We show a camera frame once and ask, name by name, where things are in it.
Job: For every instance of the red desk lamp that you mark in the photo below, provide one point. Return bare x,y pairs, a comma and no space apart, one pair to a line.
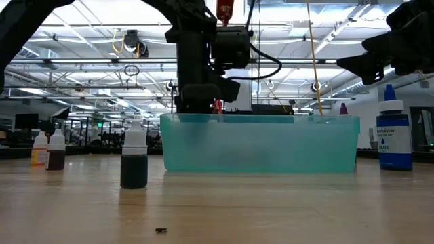
225,11

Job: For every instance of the small black debris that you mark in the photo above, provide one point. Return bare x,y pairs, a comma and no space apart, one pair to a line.
161,230

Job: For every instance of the teal translucent plastic bin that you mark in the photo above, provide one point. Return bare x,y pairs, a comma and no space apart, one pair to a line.
271,145

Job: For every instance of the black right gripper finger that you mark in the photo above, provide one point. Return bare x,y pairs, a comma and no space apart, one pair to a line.
381,44
369,67

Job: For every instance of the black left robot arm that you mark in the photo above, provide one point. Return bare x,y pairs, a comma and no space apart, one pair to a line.
20,20

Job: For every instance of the small yellow dropper bottle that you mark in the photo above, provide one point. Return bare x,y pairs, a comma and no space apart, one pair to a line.
39,154

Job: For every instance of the small dark red dropper bottle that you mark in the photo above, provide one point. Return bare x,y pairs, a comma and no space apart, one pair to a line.
56,159

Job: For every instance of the black background equipment box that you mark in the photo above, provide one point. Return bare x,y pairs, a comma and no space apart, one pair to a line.
271,109

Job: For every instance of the large purple-capped coloring bottle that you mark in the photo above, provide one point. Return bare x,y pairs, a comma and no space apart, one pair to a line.
343,110

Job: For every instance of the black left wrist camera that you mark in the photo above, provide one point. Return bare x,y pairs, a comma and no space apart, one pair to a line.
232,47

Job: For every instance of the small dark green dropper bottle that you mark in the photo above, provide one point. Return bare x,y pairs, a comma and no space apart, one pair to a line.
134,169

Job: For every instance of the black background monitor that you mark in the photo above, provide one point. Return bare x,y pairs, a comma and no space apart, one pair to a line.
26,121

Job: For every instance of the large blue coloring bottle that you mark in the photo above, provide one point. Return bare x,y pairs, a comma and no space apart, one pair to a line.
394,142

